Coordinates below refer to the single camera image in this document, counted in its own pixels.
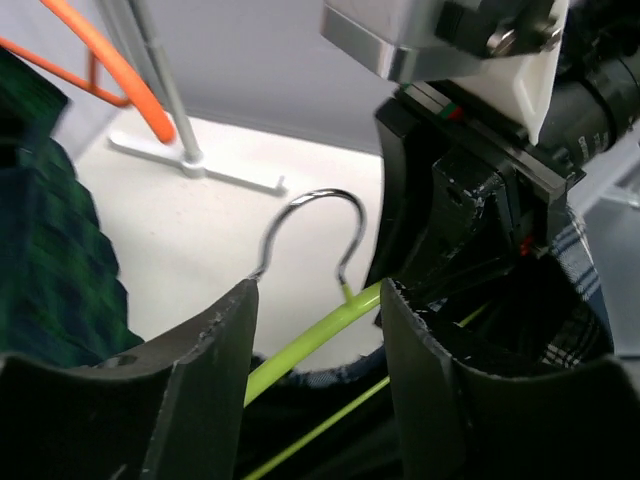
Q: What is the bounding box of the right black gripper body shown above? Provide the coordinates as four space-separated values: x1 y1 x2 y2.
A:
367 81 582 300

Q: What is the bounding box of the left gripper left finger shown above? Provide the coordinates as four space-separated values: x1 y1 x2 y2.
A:
1 279 259 479

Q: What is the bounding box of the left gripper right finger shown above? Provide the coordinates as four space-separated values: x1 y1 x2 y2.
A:
381 280 639 479

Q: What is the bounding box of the navy white plaid skirt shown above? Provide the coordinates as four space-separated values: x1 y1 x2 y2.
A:
234 215 613 479

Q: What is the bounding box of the lime green hanger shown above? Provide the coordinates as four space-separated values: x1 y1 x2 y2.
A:
242 187 494 480

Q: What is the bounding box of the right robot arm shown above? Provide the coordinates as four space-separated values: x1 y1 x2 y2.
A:
366 1 639 299

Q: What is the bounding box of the dark green plaid skirt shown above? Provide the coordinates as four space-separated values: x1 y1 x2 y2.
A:
1 50 143 368

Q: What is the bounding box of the empty orange hanger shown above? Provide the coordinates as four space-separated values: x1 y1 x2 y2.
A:
1 0 177 144

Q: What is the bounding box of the white clothes rack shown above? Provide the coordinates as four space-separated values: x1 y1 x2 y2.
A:
96 1 287 197

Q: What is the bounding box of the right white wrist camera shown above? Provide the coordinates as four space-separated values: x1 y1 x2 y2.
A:
320 0 570 144

